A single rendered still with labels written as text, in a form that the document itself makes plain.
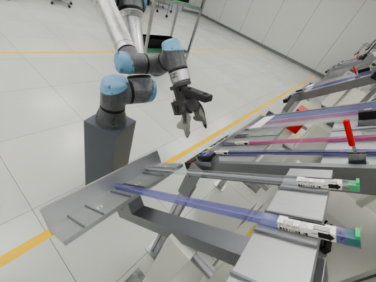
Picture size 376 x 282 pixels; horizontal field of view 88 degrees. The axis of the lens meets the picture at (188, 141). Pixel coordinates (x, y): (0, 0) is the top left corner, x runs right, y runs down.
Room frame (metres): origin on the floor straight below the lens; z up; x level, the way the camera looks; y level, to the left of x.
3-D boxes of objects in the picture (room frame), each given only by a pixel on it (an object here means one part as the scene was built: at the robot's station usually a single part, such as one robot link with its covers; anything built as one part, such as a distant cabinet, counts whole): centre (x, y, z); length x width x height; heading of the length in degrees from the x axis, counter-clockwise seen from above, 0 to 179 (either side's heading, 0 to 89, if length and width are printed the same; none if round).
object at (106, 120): (0.75, 0.40, 0.60); 0.15 x 0.15 x 0.10
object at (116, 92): (0.76, 0.40, 0.72); 0.13 x 0.12 x 0.14; 142
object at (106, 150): (0.75, 0.40, 0.27); 0.18 x 0.18 x 0.55; 84
